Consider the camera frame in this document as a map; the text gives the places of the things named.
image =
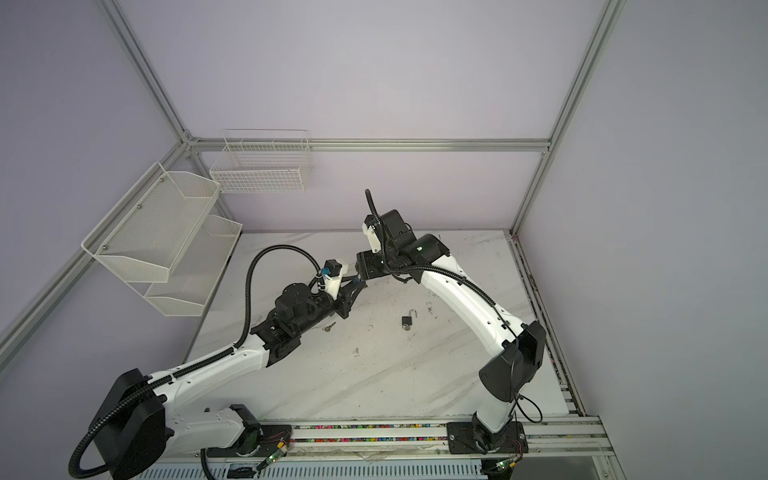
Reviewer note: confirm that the aluminium mounting rail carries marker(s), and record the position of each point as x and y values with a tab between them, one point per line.
417	439

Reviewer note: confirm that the black padlock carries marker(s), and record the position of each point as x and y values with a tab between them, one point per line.
407	320

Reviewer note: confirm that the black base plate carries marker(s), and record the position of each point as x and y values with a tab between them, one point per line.
260	442
473	438

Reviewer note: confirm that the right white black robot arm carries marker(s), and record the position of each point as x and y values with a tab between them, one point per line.
516	349

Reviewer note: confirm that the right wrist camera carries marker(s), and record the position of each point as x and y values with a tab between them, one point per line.
373	230

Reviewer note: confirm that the aluminium frame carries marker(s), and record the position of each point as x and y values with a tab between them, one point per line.
16	337

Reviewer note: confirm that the lower white mesh shelf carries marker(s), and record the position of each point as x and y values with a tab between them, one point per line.
193	282

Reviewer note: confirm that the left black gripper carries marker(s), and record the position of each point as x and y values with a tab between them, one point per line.
344	300

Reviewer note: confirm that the upper white mesh shelf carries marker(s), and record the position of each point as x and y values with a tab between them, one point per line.
145	236

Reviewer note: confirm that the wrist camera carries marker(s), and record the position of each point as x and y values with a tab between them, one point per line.
373	230
332	274

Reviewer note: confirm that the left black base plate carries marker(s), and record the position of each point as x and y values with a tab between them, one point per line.
260	442

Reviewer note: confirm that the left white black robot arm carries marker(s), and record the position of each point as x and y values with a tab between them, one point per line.
142	420

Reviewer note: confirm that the white wire basket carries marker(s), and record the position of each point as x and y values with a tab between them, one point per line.
256	161

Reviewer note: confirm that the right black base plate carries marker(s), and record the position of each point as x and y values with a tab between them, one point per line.
473	438

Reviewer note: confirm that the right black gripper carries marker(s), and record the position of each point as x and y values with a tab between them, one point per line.
364	267

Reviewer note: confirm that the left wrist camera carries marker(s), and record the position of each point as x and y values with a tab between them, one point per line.
332	274

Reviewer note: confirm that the white mesh shelf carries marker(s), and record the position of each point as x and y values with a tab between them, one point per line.
145	236
193	282

